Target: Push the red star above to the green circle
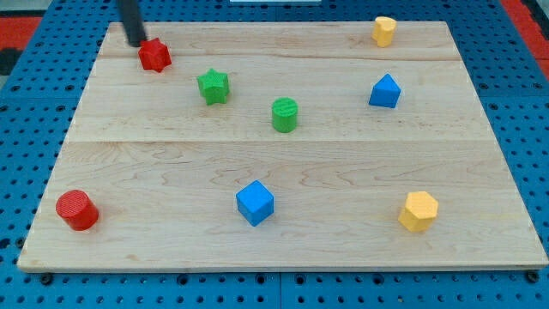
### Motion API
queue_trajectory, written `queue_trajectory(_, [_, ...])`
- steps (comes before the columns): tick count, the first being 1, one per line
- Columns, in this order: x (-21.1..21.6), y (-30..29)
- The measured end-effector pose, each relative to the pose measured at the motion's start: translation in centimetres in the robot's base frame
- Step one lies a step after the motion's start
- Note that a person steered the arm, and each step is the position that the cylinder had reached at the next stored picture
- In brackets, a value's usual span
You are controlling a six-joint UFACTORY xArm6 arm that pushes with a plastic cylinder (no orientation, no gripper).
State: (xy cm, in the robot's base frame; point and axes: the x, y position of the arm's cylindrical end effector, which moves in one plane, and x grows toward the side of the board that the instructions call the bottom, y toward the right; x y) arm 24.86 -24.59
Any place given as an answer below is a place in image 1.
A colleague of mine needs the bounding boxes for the light wooden board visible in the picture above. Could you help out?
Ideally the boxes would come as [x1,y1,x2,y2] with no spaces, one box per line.
[18,21,548,273]

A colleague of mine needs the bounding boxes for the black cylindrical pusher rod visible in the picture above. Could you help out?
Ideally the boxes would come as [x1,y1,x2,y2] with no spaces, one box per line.
[117,0,147,47]

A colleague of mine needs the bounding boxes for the red cylinder block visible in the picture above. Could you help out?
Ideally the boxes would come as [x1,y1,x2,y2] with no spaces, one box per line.
[56,190,100,231]

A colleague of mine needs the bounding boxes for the green cylinder block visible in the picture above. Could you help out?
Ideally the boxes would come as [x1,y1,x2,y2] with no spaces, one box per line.
[271,97,299,133]

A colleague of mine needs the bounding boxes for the red star block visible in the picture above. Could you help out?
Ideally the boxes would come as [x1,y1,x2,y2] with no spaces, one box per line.
[138,38,172,73]

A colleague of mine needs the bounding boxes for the green star block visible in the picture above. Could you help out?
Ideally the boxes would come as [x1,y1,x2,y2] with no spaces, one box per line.
[196,69,230,106]

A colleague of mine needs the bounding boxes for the yellow heart block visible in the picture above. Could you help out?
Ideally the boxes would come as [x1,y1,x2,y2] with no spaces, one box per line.
[371,16,397,47]

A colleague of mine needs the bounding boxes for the blue cube block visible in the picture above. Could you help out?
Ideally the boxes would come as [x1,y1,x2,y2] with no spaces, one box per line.
[236,180,275,227]

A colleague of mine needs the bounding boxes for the blue triangular prism block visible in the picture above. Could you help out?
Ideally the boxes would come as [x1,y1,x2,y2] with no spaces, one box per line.
[368,73,401,108]

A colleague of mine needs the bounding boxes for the yellow hexagon block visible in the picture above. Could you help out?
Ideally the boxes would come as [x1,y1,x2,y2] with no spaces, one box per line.
[398,191,439,233]

